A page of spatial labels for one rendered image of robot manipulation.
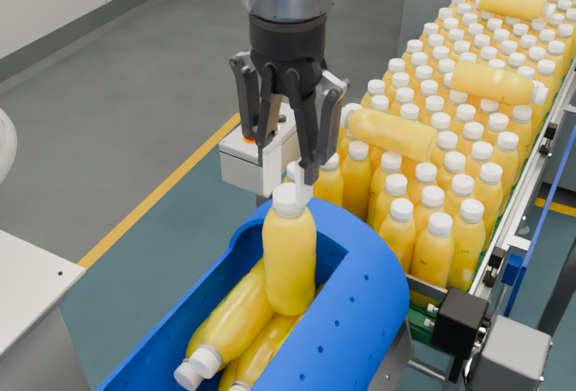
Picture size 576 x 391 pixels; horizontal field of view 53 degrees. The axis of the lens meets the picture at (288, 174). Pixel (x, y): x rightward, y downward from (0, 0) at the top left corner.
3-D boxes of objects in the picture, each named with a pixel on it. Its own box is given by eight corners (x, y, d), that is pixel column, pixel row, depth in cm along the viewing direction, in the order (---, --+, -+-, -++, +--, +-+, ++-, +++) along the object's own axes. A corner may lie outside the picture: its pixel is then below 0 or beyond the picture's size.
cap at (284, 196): (279, 217, 68) (279, 206, 67) (268, 196, 71) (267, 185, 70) (309, 208, 69) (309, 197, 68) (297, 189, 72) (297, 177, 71)
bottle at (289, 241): (275, 325, 79) (271, 228, 67) (259, 286, 84) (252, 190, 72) (323, 309, 81) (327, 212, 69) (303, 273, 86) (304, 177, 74)
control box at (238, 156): (221, 181, 123) (218, 141, 116) (271, 135, 136) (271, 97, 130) (261, 196, 119) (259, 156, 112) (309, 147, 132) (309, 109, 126)
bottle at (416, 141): (422, 162, 108) (334, 132, 115) (429, 165, 114) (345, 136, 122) (435, 126, 107) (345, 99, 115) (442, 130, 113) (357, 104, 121)
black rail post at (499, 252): (482, 282, 114) (490, 254, 109) (486, 272, 116) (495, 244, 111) (493, 286, 113) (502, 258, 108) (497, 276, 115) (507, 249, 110)
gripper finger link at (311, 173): (310, 141, 64) (334, 148, 62) (309, 177, 67) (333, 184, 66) (303, 147, 63) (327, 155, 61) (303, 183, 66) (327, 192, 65)
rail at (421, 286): (270, 230, 118) (269, 219, 116) (272, 228, 119) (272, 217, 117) (461, 311, 102) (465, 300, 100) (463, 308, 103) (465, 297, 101)
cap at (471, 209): (459, 204, 105) (460, 196, 104) (481, 207, 104) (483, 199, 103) (459, 219, 102) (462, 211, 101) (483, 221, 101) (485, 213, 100)
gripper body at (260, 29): (228, 10, 54) (234, 96, 60) (306, 31, 51) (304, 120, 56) (272, -15, 59) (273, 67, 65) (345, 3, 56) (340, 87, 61)
